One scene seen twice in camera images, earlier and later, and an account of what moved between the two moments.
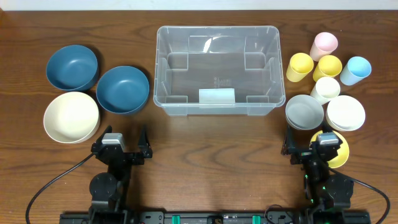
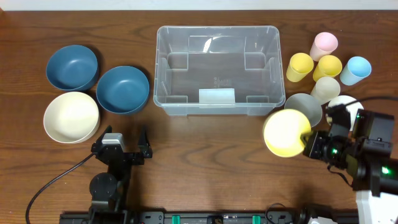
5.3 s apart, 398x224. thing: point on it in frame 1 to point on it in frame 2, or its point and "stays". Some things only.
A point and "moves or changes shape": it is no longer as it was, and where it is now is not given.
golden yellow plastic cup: x=329 y=66 stays
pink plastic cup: x=324 y=43 stays
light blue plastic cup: x=356 y=69 stays
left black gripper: x=134 y=160 stays
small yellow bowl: x=342 y=152 moves or changes shape
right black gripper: x=289 y=145 to x=316 y=150
